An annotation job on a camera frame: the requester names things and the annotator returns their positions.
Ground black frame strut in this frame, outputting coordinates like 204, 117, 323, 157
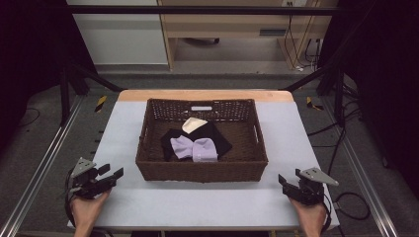
279, 62, 346, 127
58, 62, 125, 126

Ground light purple cloth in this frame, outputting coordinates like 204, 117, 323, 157
169, 134, 196, 160
191, 137, 219, 163

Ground wooden table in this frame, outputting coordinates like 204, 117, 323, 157
117, 89, 294, 103

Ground black floor cables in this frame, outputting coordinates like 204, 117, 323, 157
306, 98, 364, 186

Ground light grey table mat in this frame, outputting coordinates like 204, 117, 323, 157
66, 100, 341, 232

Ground cream cloth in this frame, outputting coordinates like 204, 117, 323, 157
181, 117, 210, 135

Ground black floor cable loop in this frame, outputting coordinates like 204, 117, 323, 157
333, 192, 372, 221

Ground black horizontal frame bar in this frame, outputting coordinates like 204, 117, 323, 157
67, 4, 345, 17

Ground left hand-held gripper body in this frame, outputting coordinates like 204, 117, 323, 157
69, 157, 113, 200

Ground brown wicker basket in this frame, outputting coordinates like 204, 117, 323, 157
134, 97, 270, 184

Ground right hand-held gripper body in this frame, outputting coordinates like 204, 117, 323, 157
282, 167, 340, 206

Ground wooden desk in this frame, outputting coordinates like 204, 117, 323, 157
157, 0, 340, 72

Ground right hand-held gripper cable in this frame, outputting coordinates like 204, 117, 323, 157
319, 192, 333, 235

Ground white cabinet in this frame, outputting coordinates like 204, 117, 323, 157
65, 0, 169, 66

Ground person's right hand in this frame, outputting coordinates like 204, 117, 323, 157
289, 197, 328, 229

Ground black cloth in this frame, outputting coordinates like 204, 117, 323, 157
160, 120, 233, 163

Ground person's left hand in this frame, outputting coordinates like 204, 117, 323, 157
70, 190, 112, 229

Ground hanging desk cables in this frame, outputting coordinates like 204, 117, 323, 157
284, 1, 322, 73

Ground aluminium rail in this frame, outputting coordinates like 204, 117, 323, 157
319, 98, 400, 237
0, 94, 85, 237

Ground dark curtain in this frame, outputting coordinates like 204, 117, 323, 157
0, 0, 97, 152
318, 0, 419, 191

